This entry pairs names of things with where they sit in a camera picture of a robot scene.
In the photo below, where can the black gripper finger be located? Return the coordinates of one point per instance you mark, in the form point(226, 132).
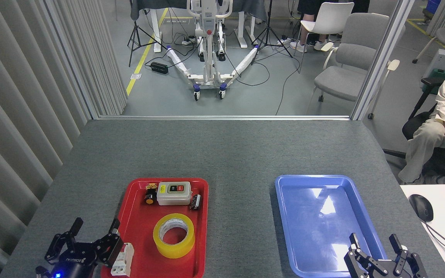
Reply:
point(108, 247)
point(359, 264)
point(410, 264)
point(62, 243)

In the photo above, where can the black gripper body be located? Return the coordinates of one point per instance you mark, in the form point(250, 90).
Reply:
point(75, 266)

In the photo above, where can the yellow tape roll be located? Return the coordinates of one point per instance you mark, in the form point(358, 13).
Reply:
point(160, 243)

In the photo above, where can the white red circuit breaker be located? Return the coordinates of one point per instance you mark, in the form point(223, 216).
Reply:
point(124, 260)

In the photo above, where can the red plastic tray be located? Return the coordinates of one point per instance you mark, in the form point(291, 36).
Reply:
point(141, 227)

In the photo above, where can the blue plastic tray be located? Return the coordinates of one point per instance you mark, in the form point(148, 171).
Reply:
point(315, 239)

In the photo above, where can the black computer mouse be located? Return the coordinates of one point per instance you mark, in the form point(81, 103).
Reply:
point(421, 207)

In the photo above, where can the black yellow push button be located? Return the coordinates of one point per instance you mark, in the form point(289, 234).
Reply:
point(150, 197)

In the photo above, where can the small black electrical component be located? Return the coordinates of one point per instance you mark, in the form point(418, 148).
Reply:
point(195, 202)

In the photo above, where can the seated person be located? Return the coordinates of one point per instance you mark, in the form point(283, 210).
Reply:
point(423, 143)

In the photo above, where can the grey ribbed partition panel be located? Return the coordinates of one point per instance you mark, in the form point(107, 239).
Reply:
point(14, 116)

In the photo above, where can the black office chair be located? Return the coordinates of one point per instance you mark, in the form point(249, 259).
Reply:
point(415, 123)

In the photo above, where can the white floor plate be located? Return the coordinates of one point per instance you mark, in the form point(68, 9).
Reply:
point(136, 76)

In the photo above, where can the black power adapter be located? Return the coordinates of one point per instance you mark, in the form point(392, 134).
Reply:
point(159, 68)

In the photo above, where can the grey padded chair with armrests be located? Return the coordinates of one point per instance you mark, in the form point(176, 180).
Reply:
point(346, 77)

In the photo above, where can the green container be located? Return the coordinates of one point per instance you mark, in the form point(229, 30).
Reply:
point(437, 75)

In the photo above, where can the black tripod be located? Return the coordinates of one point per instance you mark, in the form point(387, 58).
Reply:
point(269, 34)
point(135, 34)

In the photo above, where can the white wheeled stand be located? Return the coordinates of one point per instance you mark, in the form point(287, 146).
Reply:
point(209, 58)

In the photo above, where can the white power strip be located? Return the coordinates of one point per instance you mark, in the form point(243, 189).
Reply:
point(187, 41)

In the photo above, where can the person in background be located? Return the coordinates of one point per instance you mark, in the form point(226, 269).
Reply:
point(307, 23)

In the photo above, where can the white plastic chair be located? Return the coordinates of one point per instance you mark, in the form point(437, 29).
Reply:
point(328, 17)

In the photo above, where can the grey push button switch box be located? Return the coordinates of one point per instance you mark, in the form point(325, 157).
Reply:
point(174, 197)

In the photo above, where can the silver frame rail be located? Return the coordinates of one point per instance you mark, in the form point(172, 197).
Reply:
point(222, 117)

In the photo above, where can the silver frame post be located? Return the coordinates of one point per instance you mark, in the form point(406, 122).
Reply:
point(381, 58)

